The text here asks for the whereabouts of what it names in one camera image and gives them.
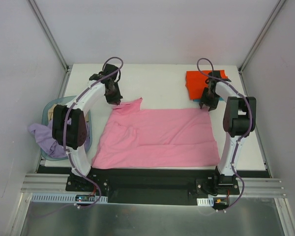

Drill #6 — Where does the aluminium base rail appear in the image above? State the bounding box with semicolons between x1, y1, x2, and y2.
21;173;287;198

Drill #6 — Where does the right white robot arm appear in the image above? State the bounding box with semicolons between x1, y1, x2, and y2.
199;70;256;177

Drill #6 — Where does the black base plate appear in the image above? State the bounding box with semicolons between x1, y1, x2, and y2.
65;169;242;206

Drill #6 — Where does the teal plastic basket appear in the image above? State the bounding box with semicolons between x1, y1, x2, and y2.
41;96;92;161

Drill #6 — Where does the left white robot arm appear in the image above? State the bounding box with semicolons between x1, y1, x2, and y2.
52;62;123;191

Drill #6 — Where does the right white cable duct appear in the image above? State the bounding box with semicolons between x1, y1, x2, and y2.
197;197;214;207

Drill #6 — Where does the right aluminium frame post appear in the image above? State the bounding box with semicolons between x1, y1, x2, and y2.
238;0;287;75

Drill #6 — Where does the pink t shirt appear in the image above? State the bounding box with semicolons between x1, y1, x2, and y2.
92;98;220;169

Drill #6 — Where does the aluminium frame post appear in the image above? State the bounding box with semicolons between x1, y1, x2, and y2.
238;0;287;75
27;0;69;72

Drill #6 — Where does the left white cable duct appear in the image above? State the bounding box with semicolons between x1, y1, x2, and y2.
31;193;108;204

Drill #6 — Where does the folded teal t shirt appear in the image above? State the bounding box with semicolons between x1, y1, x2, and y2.
192;97;224;103

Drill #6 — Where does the left aluminium frame post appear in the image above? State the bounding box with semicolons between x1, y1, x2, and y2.
27;0;69;72

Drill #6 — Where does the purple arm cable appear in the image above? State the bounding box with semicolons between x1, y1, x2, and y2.
62;57;125;197
196;58;255;213

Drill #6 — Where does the beige t shirt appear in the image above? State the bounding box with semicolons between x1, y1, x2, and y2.
47;108;54;121

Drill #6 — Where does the lavender t shirt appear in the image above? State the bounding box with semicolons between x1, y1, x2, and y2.
27;118;90;158

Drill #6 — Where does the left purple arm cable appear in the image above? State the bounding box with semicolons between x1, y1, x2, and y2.
62;57;125;197

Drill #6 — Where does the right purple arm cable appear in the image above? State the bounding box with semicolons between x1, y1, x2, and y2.
196;58;255;213

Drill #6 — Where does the white cable duct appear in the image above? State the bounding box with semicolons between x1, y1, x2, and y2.
31;193;108;204
197;197;214;207

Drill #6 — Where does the folded orange t shirt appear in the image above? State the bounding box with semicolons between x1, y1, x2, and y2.
185;69;231;100

